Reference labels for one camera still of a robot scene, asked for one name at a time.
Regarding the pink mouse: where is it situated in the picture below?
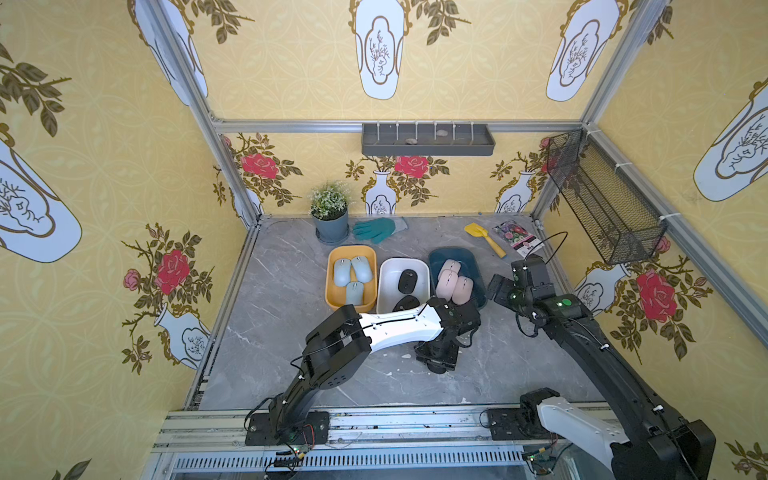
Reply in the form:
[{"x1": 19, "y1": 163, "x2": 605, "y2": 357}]
[
  {"x1": 451, "y1": 276, "x2": 474, "y2": 305},
  {"x1": 435, "y1": 269, "x2": 459, "y2": 301},
  {"x1": 438, "y1": 259, "x2": 461, "y2": 276}
]

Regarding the black mouse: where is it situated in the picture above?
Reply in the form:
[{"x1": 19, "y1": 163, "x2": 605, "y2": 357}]
[
  {"x1": 397, "y1": 269, "x2": 418, "y2": 295},
  {"x1": 392, "y1": 295, "x2": 421, "y2": 312}
]

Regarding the light blue mouse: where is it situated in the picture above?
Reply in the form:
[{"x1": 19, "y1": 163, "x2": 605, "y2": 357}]
[
  {"x1": 350, "y1": 256, "x2": 374, "y2": 284},
  {"x1": 345, "y1": 281, "x2": 365, "y2": 306},
  {"x1": 333, "y1": 258, "x2": 352, "y2": 288}
]

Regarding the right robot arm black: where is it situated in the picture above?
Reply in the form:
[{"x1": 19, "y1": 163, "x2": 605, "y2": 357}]
[{"x1": 487, "y1": 255, "x2": 716, "y2": 479}]

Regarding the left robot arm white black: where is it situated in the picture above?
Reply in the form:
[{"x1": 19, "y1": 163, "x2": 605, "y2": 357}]
[{"x1": 268, "y1": 297, "x2": 481, "y2": 439}]

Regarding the teal storage box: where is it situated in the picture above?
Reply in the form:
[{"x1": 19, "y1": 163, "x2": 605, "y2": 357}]
[{"x1": 428, "y1": 247, "x2": 488, "y2": 310}]

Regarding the white storage box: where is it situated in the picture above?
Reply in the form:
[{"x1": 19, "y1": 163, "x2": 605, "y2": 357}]
[{"x1": 376, "y1": 258, "x2": 431, "y2": 314}]

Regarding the yellow storage box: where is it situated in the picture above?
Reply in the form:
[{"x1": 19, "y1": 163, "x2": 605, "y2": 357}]
[{"x1": 325, "y1": 245, "x2": 379, "y2": 312}]

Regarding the flower seed packet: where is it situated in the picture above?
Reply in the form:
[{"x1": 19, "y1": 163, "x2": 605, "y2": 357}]
[{"x1": 493, "y1": 220, "x2": 542, "y2": 257}]

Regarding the green rubber glove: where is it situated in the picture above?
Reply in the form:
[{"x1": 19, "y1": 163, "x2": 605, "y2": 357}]
[{"x1": 352, "y1": 217, "x2": 408, "y2": 244}]

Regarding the potted green plant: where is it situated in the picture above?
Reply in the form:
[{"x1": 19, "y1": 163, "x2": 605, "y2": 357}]
[{"x1": 310, "y1": 181, "x2": 350, "y2": 244}]

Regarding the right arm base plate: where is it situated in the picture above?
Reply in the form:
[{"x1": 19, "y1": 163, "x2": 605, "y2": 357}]
[{"x1": 484, "y1": 407, "x2": 556, "y2": 443}]

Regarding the black wire mesh basket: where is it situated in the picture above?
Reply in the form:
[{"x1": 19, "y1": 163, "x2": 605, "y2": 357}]
[{"x1": 545, "y1": 130, "x2": 667, "y2": 265}]

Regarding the grey wall shelf tray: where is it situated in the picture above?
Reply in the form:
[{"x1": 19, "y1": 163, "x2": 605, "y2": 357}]
[{"x1": 361, "y1": 121, "x2": 496, "y2": 157}]

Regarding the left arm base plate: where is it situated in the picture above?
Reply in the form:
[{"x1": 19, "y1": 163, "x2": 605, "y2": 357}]
[{"x1": 244, "y1": 411, "x2": 330, "y2": 447}]

